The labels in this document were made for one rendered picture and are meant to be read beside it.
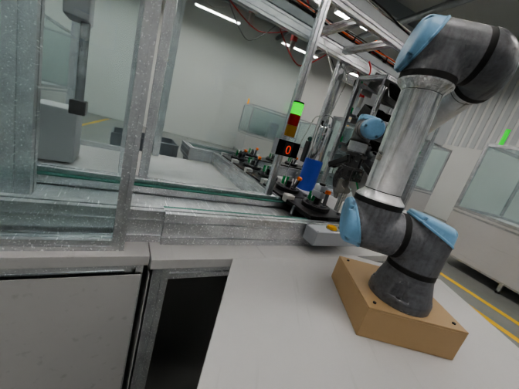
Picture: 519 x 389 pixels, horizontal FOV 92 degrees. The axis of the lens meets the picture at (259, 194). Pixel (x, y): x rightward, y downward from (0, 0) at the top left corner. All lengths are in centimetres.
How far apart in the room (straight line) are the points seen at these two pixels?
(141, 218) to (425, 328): 78
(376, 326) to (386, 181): 35
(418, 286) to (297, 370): 35
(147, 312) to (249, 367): 41
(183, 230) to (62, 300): 33
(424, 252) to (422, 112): 32
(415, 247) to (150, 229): 69
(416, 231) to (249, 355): 45
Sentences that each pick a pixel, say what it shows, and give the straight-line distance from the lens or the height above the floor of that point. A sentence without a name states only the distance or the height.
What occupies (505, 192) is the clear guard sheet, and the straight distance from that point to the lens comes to 507.
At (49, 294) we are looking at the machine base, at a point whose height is 75.
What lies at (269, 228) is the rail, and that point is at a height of 93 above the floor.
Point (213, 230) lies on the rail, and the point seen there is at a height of 91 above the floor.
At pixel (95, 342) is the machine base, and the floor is 58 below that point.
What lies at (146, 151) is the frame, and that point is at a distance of 103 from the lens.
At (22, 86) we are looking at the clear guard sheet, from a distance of 69.
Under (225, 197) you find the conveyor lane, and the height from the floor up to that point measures 94.
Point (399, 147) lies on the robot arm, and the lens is 65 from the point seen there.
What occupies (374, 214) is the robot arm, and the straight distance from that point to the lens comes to 64.
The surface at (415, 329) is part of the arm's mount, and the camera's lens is 77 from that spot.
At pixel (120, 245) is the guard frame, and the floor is 88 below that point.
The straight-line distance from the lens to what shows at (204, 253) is 80.
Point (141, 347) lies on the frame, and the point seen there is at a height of 54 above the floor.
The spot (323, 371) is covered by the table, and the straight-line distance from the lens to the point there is 60.
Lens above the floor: 126
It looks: 15 degrees down
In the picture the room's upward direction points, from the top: 16 degrees clockwise
